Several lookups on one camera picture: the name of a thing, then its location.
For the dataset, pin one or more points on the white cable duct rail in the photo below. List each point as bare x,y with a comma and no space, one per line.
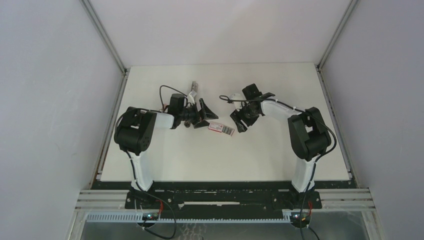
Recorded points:
133,217

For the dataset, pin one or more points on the grey black long stapler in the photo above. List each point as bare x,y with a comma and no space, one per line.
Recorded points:
194,87

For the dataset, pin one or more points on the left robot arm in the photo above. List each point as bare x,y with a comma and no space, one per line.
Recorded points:
135,127

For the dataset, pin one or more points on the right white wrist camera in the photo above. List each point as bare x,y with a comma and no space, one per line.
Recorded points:
237,100

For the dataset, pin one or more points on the left aluminium frame post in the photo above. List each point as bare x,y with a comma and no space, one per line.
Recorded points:
106,39

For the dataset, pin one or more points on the right aluminium frame post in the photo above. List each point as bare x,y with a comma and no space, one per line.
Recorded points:
352,5

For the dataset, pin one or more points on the right controller board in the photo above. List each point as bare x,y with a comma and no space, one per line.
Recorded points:
299,221

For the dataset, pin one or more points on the aluminium frame post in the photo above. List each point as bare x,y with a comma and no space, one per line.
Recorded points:
106,39
352,5

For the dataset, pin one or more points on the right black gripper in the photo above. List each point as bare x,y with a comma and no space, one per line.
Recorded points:
237,116

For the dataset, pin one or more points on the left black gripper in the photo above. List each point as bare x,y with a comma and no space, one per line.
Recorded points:
201,117

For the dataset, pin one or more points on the left controller board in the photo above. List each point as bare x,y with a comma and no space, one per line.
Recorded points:
150,217

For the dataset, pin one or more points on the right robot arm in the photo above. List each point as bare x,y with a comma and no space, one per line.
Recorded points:
309,136

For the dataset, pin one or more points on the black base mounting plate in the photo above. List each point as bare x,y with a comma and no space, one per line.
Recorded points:
207,200

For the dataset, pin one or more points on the controller board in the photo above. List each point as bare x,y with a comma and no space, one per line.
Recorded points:
299,221
150,217

